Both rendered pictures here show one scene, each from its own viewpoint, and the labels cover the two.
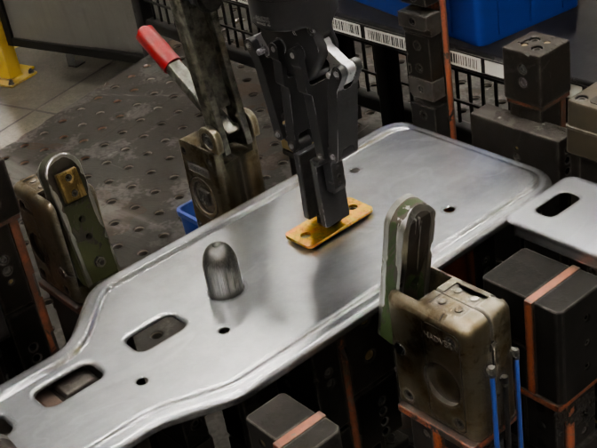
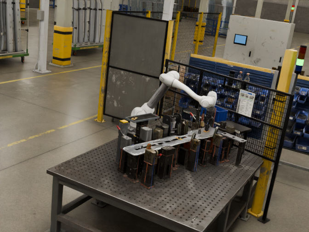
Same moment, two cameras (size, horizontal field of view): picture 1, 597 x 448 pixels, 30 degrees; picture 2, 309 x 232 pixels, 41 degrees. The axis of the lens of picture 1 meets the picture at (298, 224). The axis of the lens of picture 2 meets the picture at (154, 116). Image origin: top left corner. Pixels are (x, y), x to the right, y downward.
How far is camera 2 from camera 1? 3.69 m
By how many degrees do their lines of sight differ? 17
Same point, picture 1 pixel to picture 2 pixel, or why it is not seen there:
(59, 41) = (115, 116)
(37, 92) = (107, 124)
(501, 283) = not seen: hidden behind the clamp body
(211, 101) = (197, 119)
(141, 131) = not seen: hidden behind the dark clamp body
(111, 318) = (190, 133)
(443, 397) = (216, 142)
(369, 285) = (210, 135)
